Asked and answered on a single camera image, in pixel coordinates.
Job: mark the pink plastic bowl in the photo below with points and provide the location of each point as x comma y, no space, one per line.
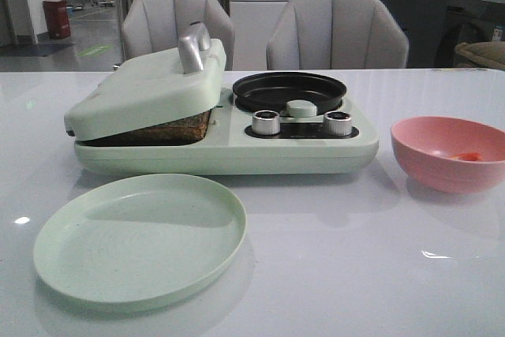
423,147

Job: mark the mint green breakfast maker base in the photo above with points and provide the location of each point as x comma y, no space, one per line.
228,149

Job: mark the left silver control knob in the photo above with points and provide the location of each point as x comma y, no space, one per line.
266,122

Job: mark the mint green breakfast maker lid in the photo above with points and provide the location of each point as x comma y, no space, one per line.
148,90

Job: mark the red bin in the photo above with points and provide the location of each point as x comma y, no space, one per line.
57,20

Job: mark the white bread slice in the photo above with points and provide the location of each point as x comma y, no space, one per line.
176,133

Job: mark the grey upholstered chair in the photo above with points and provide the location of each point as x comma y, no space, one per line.
336,34
155,25

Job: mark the right silver control knob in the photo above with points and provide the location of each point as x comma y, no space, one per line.
337,123

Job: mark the left grey upholstered chair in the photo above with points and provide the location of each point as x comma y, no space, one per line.
155,25

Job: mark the orange shrimp piece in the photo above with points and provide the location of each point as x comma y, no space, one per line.
468,157

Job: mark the mint green round plate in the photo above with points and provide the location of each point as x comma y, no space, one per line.
140,243

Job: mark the silver control knob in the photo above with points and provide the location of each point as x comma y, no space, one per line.
337,123
266,122

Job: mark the black round frying pan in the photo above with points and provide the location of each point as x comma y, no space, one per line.
273,90

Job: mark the right grey upholstered chair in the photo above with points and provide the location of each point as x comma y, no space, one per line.
336,34

